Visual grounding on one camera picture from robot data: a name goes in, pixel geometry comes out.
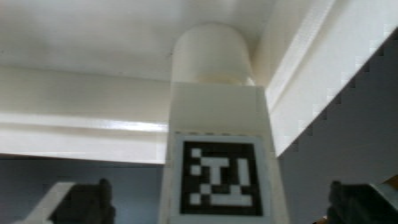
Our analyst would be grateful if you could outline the white leg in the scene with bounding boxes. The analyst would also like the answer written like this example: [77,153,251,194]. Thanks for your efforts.
[158,23,290,224]

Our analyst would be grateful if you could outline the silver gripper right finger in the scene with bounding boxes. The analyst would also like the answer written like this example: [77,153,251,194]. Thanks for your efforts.
[327,181,398,224]

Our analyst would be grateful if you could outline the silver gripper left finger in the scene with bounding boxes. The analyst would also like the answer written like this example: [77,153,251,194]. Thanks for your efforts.
[50,179,116,224]

